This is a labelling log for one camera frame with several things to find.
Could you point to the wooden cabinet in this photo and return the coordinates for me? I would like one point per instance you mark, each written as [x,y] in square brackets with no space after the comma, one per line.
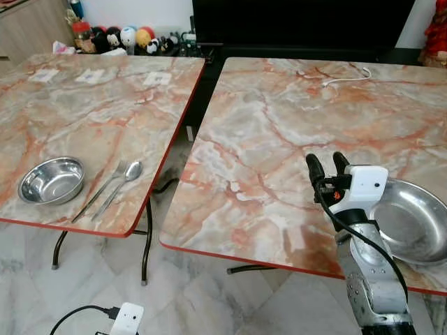
[31,24]

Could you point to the small deep steel bowl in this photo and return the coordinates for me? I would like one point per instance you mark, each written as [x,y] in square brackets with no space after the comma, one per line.
[51,180]

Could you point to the black low television stand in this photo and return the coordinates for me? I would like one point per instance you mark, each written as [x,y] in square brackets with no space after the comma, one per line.
[391,56]

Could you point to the white round doll toy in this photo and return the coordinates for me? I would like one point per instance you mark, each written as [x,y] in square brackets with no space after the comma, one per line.
[128,35]

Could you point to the pink white packet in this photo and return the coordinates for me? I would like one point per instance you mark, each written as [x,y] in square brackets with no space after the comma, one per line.
[64,48]

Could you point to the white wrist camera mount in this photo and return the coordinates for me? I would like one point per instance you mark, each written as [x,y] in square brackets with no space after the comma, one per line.
[128,319]
[366,185]

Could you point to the marble-pattern table red edge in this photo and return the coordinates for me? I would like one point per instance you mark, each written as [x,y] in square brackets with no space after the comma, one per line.
[279,146]

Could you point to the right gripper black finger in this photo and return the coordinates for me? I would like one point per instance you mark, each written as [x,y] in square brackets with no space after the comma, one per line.
[316,169]
[341,163]

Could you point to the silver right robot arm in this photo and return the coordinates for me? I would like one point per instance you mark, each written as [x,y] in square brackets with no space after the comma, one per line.
[374,279]

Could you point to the steel spoon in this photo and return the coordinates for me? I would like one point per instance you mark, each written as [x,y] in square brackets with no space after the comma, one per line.
[132,169]

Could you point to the white square sticker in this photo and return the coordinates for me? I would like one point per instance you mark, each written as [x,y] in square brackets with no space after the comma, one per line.
[43,75]
[89,75]

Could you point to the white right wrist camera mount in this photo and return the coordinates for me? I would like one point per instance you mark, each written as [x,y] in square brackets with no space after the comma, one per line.
[366,185]

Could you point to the red figurine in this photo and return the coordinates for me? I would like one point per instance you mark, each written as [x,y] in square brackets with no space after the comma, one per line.
[436,35]

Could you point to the black round doll toy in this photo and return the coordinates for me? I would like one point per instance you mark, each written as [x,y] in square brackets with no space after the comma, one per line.
[112,36]

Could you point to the marble table with white stickers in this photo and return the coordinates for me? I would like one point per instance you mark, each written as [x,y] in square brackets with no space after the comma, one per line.
[98,118]

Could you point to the large shallow steel plate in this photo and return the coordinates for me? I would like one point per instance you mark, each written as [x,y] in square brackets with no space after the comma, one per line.
[415,223]

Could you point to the steel fork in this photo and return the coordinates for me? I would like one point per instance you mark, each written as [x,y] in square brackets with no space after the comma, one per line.
[101,193]

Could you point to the black television screen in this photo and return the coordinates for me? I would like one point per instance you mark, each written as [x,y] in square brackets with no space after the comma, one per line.
[300,21]

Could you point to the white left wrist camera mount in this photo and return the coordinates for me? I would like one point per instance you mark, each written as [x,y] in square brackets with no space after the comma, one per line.
[128,319]

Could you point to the yellow red round toy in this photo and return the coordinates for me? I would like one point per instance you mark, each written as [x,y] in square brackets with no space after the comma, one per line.
[144,36]

